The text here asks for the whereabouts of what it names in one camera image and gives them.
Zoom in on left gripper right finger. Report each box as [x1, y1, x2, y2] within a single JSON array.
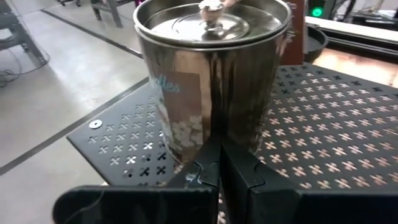
[[219, 136, 398, 224]]

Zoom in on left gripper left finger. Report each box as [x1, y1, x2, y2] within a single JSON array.
[[52, 133, 222, 224]]

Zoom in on black perforated metal shelf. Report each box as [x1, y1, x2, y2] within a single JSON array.
[[66, 62, 398, 224]]

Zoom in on green potted plant black pot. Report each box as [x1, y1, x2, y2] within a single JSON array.
[[303, 25, 329, 64]]

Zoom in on grey metal table legs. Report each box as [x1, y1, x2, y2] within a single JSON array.
[[90, 0, 137, 29]]

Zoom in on grey metal stand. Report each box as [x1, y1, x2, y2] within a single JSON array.
[[0, 0, 50, 68]]

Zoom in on black aluminium table frame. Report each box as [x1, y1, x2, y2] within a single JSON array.
[[325, 27, 398, 65]]

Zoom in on thin black floor cable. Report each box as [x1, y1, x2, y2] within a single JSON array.
[[0, 46, 51, 88]]

